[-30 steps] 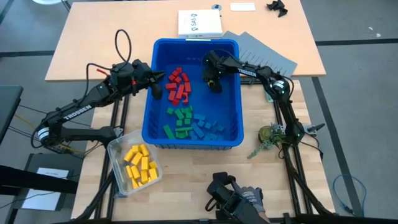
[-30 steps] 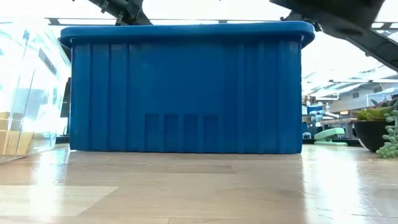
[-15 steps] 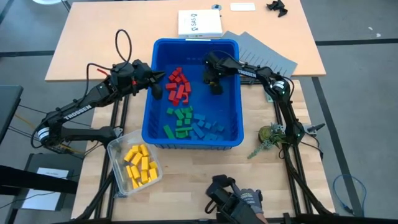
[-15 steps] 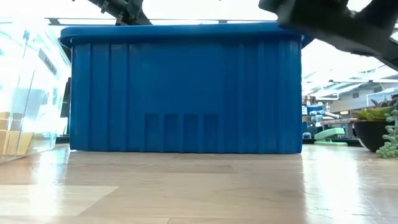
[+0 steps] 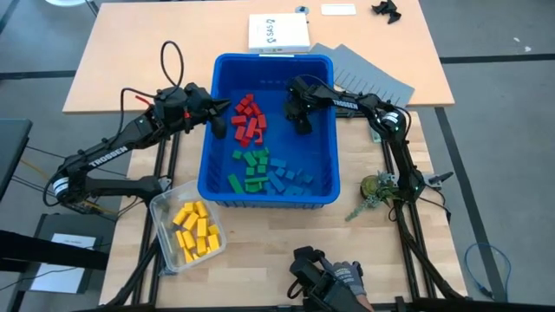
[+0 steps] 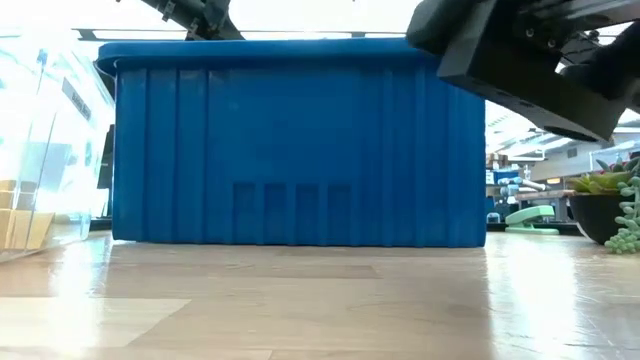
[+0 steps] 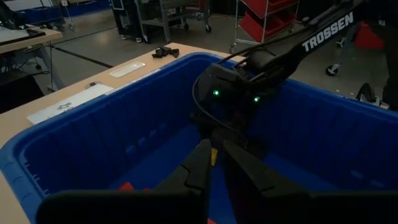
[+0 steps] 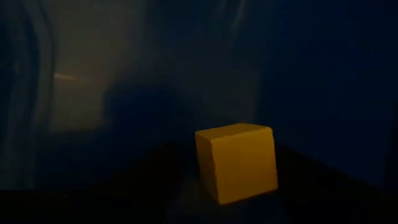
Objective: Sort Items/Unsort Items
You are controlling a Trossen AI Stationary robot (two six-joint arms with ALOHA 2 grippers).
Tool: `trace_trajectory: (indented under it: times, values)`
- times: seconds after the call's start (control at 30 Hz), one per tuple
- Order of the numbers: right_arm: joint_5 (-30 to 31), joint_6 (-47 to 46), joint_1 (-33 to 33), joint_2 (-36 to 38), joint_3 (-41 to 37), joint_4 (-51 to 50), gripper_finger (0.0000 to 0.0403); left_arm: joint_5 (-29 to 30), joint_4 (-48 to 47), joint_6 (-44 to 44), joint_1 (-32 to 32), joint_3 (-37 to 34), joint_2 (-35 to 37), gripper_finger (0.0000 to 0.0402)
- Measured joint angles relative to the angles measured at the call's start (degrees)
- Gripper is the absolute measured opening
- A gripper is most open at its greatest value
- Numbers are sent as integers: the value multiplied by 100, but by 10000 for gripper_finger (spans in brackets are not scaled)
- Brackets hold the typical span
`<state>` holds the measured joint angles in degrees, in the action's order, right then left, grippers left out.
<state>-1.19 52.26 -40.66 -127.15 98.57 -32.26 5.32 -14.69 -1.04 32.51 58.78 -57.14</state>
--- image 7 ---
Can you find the red storage bin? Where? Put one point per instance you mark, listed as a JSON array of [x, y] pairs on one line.
[[258, 28], [270, 3], [368, 35]]

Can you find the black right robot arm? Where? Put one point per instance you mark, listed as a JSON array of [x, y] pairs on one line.
[[326, 31]]

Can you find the white rectangular pad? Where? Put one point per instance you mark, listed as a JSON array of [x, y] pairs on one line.
[[127, 69]]

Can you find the white printed paper sheet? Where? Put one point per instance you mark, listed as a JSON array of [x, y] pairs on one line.
[[70, 104]]

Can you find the red wedge block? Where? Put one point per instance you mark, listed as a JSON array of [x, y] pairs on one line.
[[211, 221]]

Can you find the black computer case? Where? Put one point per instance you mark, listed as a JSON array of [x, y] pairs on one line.
[[18, 93]]

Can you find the yellow block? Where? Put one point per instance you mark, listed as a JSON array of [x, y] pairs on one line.
[[214, 157]]

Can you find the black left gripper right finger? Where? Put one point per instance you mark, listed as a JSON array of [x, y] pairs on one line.
[[295, 207]]

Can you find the grey round desk grommet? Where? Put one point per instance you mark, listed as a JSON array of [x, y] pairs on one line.
[[92, 84]]

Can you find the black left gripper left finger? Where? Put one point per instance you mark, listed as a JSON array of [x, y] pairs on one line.
[[140, 205]]

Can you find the white metal bracket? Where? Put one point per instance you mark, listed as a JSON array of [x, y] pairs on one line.
[[371, 101]]

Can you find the blue shelving unit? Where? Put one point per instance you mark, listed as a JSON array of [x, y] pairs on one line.
[[46, 14]]

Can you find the large blue plastic bin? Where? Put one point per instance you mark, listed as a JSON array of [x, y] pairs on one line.
[[93, 140]]

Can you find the background wooden desk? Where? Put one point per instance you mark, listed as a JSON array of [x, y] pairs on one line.
[[31, 37]]

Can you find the black plastic gripper part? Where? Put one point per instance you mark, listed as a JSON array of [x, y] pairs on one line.
[[165, 52]]

